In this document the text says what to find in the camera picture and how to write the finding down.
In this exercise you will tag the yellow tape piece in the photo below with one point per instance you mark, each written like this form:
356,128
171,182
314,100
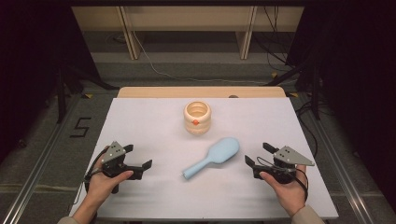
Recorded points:
274,74
293,94
88,95

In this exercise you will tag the black stand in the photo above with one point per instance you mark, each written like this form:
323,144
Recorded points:
316,99
61,102

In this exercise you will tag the person's left hand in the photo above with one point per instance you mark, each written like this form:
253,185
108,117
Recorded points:
99,186

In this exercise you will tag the black curtain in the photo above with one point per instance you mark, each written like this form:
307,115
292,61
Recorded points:
31,62
358,77

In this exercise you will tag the person's right hand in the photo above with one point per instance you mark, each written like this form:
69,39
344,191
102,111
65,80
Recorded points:
289,196

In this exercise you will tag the metal floor rail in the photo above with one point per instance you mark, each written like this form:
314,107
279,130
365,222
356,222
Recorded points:
34,183
342,174

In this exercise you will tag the wooden table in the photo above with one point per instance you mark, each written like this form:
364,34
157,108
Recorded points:
186,92

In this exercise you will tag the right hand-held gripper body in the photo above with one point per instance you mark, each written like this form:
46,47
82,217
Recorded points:
288,157

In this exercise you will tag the cream ribbed cup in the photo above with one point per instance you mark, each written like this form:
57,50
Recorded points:
197,127

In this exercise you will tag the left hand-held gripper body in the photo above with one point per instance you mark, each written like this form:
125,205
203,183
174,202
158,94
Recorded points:
116,161

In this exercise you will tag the wooden shelf unit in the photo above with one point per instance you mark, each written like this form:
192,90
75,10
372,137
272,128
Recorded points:
186,17

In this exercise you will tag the light blue hairbrush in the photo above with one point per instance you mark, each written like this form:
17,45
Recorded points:
218,152

